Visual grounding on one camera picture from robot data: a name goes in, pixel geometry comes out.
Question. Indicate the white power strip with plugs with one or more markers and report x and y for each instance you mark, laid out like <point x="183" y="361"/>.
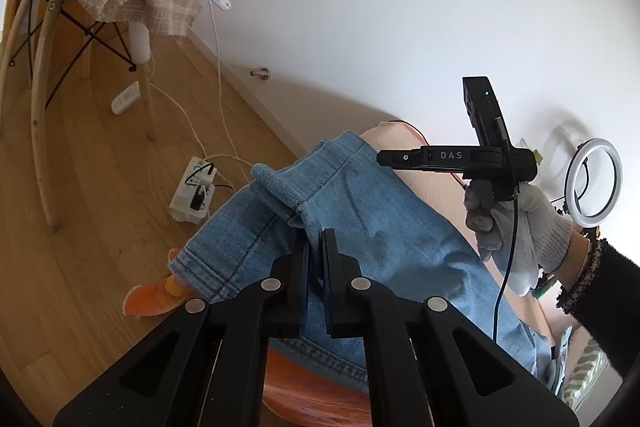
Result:
<point x="192" y="197"/>

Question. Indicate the metal door stopper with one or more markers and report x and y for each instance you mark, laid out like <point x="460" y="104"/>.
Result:
<point x="260" y="73"/>

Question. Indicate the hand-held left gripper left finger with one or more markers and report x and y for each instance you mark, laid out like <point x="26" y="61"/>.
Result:
<point x="305" y="302"/>

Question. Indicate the small white power strip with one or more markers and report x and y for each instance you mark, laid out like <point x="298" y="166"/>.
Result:
<point x="125" y="98"/>

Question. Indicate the person's right hand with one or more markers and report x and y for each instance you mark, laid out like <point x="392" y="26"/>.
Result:
<point x="530" y="227"/>

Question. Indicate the person's right forearm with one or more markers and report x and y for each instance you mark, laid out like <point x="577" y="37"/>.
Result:
<point x="612" y="307"/>

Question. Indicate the peach blanket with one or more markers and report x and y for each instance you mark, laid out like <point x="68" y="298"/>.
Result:
<point x="400" y="142"/>

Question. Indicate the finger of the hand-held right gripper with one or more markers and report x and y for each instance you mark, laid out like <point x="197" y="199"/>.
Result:
<point x="425" y="158"/>

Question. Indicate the white table leg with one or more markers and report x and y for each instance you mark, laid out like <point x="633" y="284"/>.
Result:
<point x="140" y="42"/>

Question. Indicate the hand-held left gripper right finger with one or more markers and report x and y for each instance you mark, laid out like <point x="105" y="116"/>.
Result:
<point x="334" y="287"/>

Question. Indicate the blue denim pants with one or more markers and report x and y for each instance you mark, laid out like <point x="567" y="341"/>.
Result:
<point x="380" y="232"/>

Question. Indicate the orange floral bed sheet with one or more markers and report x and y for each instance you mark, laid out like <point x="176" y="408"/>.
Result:
<point x="310" y="397"/>

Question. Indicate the green striped white blanket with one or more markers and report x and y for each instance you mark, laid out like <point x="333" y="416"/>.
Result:
<point x="585" y="372"/>

